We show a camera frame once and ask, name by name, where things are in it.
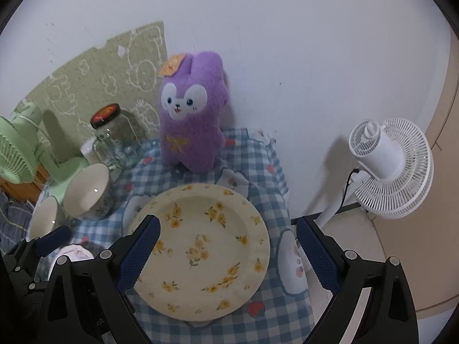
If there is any purple plush toy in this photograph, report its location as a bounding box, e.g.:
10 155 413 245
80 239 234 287
157 51 232 173

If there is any green cartoon print wall mat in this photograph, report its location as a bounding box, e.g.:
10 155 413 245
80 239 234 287
23 19 169 151

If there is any grey plaid pillow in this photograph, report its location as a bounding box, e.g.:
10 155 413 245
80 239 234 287
0 190 36 255

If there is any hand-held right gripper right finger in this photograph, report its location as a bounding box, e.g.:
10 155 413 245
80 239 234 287
296 216 420 344

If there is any yellow floral plate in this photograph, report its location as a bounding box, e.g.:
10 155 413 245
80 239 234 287
129 183 271 323

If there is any wooden bed headboard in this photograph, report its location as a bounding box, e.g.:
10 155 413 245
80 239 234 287
0 165 49 205

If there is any white pink floral plate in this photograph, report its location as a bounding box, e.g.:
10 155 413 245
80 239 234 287
48 244 94 280

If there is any white standing fan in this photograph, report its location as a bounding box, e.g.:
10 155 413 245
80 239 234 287
317 118 434 228

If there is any blue checkered tablecloth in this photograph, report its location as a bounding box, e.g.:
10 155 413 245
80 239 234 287
36 127 316 344

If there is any cotton swab container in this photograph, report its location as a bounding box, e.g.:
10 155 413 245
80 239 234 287
81 137 99 165

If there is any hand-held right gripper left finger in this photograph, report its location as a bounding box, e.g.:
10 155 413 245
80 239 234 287
39 214 161 344

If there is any glass jar with black lid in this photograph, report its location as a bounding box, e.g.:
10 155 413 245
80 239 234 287
90 104 143 171

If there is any green desk fan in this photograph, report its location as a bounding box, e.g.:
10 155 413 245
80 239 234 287
0 102 90 201

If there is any black fan power cable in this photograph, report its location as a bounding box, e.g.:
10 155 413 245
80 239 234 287
339 167 361 208

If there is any white bowl blue floral outside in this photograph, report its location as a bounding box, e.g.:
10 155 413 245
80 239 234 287
28 196 67 241
64 163 114 221

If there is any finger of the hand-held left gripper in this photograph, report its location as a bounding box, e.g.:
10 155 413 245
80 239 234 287
6 225 72 270

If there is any beige door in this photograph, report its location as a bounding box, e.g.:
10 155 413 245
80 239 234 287
425 75 459 223

